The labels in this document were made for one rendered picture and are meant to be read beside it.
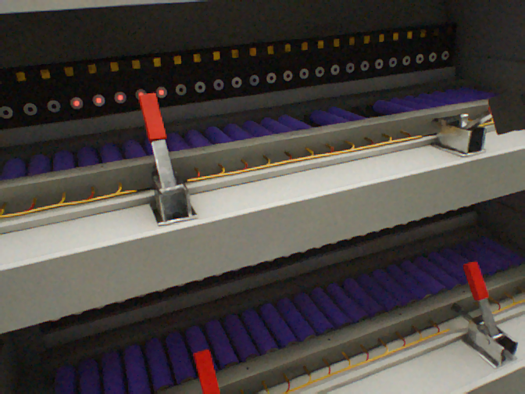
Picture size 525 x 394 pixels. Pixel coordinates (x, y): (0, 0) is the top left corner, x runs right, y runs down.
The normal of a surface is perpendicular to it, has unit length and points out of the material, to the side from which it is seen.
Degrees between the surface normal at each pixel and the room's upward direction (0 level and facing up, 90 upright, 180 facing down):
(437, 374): 21
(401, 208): 111
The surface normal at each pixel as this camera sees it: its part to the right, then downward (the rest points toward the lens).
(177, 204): -0.06, -0.91
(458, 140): -0.92, 0.21
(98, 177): 0.36, 0.37
